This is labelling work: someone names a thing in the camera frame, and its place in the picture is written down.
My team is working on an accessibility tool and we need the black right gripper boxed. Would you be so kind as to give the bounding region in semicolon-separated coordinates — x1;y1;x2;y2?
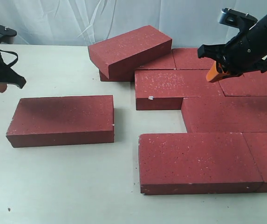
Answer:
198;14;267;83

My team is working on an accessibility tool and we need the white-speckled red brick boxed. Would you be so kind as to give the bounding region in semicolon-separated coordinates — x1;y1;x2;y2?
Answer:
135;70;224;111

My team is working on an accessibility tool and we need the middle row red brick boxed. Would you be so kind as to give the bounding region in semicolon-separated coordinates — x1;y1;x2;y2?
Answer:
181;97;267;133

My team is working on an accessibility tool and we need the white backdrop curtain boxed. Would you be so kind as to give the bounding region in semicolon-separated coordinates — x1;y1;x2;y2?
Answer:
0;0;267;48

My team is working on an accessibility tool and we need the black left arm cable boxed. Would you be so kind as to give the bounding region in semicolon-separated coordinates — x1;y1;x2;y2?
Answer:
0;49;19;68

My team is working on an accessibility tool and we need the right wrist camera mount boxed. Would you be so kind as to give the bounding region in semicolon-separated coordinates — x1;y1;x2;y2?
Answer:
219;8;258;31

